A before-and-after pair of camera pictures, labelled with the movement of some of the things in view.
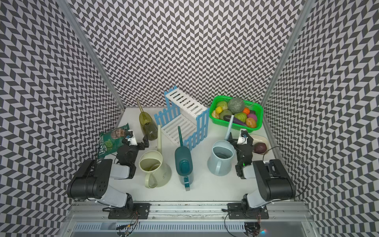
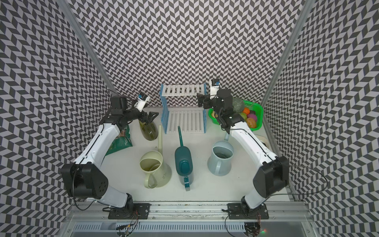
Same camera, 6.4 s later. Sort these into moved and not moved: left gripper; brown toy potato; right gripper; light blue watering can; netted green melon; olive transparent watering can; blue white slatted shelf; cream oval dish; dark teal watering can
Moved: left gripper; blue white slatted shelf; right gripper
Not moved: netted green melon; brown toy potato; olive transparent watering can; cream oval dish; light blue watering can; dark teal watering can
